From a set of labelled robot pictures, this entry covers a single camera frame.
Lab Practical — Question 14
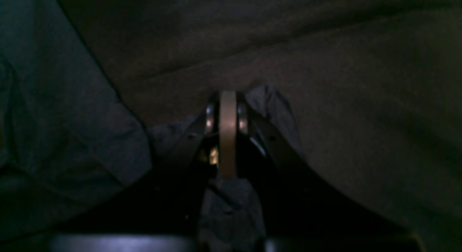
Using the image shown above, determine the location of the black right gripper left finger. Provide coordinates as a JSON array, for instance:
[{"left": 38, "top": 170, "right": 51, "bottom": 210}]
[{"left": 51, "top": 91, "right": 229, "bottom": 252}]

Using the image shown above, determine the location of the dark grey T-shirt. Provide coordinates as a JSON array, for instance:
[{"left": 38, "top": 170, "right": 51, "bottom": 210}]
[{"left": 1, "top": 0, "right": 306, "bottom": 252}]

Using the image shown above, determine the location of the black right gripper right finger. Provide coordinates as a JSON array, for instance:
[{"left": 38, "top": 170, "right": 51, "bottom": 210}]
[{"left": 229, "top": 93, "right": 421, "bottom": 252}]

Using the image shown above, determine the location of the black table cloth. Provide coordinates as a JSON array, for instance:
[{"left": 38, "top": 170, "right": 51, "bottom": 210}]
[{"left": 54, "top": 0, "right": 462, "bottom": 252}]

